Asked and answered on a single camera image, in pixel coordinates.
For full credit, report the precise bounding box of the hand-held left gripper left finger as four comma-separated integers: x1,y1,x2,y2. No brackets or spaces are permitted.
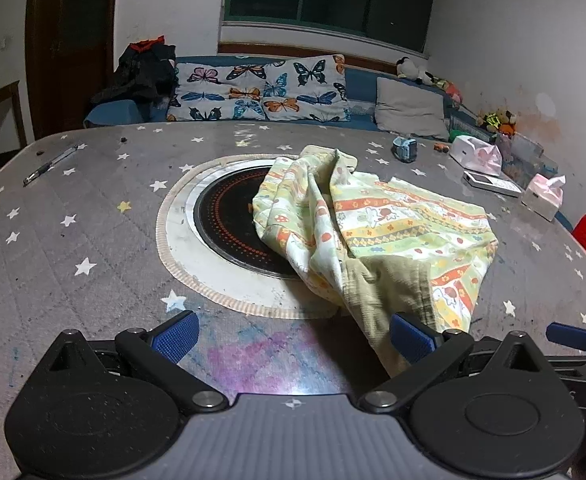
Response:
32,310,230,415

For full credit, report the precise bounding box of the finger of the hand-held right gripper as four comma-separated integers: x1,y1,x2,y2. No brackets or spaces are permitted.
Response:
546,322,586,362

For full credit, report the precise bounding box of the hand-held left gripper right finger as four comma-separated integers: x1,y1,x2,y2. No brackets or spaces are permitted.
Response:
357,312,568,415

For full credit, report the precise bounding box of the striped cartoon print garment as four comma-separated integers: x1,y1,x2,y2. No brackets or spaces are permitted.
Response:
251,144,500,380

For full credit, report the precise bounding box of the dark clothes pile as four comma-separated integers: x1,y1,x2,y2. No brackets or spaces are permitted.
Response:
90,36,179,107

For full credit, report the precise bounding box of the black round induction cooktop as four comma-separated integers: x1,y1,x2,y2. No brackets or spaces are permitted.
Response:
193,164,309,281

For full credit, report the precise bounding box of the grey star print table cover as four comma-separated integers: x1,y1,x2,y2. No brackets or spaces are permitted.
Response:
0,121,586,480

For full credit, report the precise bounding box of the pink and white tissue pack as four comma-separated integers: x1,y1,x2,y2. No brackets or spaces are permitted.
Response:
521,173,568,222

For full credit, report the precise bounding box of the white remote control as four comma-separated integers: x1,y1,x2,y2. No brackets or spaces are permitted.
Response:
462,170,524,198

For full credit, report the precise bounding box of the clear plastic storage box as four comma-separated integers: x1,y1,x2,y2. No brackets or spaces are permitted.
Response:
495,130,560,189

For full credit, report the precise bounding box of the blue toy gadget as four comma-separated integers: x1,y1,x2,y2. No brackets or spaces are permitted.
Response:
391,135,418,164

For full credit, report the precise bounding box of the pink printed tissue pack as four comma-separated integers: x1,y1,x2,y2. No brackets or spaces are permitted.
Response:
448,134,503,177

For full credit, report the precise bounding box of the pen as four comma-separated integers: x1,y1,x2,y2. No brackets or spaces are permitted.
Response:
22,143,80,186

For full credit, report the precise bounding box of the group of small plush toys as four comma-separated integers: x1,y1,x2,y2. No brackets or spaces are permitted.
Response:
475,107,520,137

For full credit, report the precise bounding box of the grey pillow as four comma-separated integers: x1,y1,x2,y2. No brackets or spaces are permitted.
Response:
374,76,450,142

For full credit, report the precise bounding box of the blue sofa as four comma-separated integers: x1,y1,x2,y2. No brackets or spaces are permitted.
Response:
83,53,574,233

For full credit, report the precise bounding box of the colourful plush toy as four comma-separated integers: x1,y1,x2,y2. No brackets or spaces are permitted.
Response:
432,77,464,107

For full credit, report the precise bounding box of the butterfly print cushion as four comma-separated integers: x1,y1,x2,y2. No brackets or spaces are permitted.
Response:
165,54,351,123

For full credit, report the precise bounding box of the dark wooden door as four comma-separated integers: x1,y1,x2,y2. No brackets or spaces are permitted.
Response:
25,0,122,142

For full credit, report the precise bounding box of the white cooktop surround ring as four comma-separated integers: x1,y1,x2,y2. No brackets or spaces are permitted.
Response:
156,153,351,320

